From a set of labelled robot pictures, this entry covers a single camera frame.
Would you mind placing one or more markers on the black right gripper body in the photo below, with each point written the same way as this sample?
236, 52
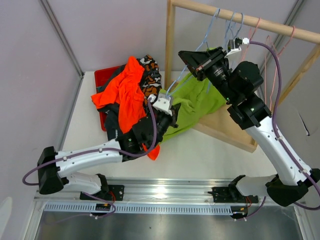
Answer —
218, 74

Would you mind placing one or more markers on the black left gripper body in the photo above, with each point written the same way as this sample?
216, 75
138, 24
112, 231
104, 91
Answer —
163, 122

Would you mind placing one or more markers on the lime green shorts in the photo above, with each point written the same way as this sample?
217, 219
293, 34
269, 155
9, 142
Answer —
196, 100

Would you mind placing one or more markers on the orange grey camouflage shorts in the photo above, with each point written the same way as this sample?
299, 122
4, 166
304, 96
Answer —
150, 83

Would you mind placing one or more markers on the pink hanger of camouflage shorts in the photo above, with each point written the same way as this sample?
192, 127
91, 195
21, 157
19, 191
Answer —
250, 36

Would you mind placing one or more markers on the black shorts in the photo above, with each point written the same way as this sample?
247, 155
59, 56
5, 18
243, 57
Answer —
121, 98

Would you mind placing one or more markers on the blue hanger of green shorts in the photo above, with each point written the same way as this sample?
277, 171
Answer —
199, 70

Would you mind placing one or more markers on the pink hanger of teal shorts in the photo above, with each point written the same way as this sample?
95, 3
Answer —
268, 97

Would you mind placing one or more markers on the blue hanger of orange shorts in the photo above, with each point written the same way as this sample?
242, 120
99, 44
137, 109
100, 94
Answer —
229, 31

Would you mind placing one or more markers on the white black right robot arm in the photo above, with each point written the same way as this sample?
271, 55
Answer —
293, 177

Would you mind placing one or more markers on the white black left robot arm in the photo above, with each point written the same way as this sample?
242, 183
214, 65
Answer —
60, 170

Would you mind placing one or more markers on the red plastic bin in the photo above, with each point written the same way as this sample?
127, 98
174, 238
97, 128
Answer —
100, 77

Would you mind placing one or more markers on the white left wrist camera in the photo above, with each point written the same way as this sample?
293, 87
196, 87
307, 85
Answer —
162, 103

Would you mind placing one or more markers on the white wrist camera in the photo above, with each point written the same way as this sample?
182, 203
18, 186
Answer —
162, 103
234, 45

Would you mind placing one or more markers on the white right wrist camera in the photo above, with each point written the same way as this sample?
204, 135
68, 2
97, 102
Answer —
234, 45

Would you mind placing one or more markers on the aluminium mounting rail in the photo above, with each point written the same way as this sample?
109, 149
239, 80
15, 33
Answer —
150, 191

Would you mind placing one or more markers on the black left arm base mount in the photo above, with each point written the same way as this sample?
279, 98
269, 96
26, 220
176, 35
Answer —
108, 193

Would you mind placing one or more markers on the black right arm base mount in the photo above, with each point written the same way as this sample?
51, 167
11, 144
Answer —
224, 194

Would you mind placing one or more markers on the slotted grey cable duct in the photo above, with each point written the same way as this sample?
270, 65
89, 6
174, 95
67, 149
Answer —
135, 208

